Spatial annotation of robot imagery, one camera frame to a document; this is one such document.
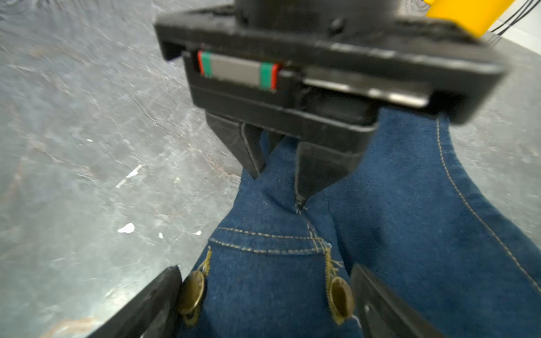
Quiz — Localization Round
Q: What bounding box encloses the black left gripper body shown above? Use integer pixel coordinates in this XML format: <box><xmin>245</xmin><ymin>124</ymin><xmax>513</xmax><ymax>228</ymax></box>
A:
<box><xmin>154</xmin><ymin>1</ymin><xmax>508</xmax><ymax>154</ymax></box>

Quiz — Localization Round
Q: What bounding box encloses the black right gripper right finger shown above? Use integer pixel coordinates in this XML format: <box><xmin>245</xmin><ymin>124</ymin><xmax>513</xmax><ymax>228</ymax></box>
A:
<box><xmin>350</xmin><ymin>264</ymin><xmax>445</xmax><ymax>338</ymax></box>

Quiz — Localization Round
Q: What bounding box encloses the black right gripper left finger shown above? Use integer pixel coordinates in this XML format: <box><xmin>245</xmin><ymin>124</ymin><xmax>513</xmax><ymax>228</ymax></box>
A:
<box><xmin>90</xmin><ymin>266</ymin><xmax>183</xmax><ymax>338</ymax></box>

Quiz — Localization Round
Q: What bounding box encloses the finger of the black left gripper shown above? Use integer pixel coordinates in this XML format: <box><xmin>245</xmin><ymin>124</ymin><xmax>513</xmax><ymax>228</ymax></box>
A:
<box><xmin>205</xmin><ymin>112</ymin><xmax>266</xmax><ymax>179</ymax></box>
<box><xmin>294</xmin><ymin>142</ymin><xmax>362</xmax><ymax>207</ymax></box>

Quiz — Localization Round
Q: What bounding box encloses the dark blue skirt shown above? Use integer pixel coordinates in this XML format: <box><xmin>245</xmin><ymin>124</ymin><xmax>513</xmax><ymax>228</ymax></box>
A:
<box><xmin>178</xmin><ymin>111</ymin><xmax>540</xmax><ymax>337</ymax></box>

